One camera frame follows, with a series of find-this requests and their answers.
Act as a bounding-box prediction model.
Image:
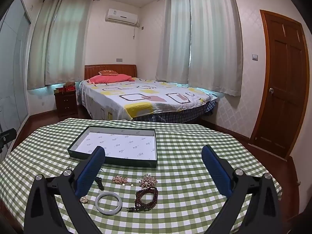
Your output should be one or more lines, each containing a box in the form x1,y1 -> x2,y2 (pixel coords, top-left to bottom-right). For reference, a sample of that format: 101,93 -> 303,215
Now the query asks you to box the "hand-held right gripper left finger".
24,146 -> 106,234

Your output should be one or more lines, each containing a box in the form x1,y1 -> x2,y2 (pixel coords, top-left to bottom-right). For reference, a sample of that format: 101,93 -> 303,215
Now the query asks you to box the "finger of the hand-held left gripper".
0,129 -> 17,152

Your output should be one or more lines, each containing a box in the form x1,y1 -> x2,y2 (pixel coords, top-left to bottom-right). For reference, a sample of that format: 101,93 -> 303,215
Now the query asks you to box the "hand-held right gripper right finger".
201,144 -> 282,234

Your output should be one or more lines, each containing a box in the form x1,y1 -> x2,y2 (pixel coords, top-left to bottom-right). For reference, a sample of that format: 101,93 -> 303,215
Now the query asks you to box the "white jade bangle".
95,191 -> 123,215

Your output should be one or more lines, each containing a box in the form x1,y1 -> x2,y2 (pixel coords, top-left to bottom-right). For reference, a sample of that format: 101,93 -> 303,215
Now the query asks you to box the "small gold bead brooch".
112,175 -> 134,187

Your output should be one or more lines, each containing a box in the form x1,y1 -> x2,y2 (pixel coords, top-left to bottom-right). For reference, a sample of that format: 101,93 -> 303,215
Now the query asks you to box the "dark green jewelry tray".
67,126 -> 157,168

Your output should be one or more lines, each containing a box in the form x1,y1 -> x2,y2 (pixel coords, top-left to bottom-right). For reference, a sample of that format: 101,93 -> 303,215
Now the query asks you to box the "large gold pearl brooch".
138,174 -> 158,188

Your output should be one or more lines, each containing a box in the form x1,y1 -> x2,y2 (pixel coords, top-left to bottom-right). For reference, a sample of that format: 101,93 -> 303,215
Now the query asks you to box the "dark red bead bracelet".
127,187 -> 159,212

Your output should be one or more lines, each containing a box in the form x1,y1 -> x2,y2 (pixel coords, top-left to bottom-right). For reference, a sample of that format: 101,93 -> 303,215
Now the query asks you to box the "green checked tablecloth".
0,118 -> 283,234

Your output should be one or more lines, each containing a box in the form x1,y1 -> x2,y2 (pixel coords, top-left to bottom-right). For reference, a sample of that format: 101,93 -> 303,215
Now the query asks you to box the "dark wooden nightstand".
54,91 -> 79,118

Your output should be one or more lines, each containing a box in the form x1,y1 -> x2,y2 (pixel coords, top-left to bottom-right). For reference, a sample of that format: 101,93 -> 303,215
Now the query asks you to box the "frosted glass wardrobe door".
0,0 -> 32,149

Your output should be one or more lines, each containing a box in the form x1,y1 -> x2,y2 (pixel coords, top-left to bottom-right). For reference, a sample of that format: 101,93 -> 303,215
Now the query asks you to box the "white curtain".
45,0 -> 94,86
156,0 -> 192,82
188,0 -> 244,97
27,0 -> 61,90

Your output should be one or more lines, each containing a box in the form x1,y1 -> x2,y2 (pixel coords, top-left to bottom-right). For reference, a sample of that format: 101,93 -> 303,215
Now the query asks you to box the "patterned white bedsheet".
79,78 -> 218,121

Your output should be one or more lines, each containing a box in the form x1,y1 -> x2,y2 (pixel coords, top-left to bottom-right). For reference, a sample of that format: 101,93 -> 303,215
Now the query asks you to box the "pink pillow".
87,74 -> 136,84

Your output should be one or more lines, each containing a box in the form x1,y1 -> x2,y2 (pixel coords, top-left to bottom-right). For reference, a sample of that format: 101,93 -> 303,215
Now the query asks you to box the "wooden bed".
78,65 -> 218,125

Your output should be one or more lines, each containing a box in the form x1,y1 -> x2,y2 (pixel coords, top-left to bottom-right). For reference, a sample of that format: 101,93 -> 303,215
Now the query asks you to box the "brown wooden door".
249,10 -> 310,161

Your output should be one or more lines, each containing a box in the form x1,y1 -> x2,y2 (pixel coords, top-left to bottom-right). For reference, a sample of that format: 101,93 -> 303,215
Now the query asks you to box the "white air conditioner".
105,8 -> 140,27

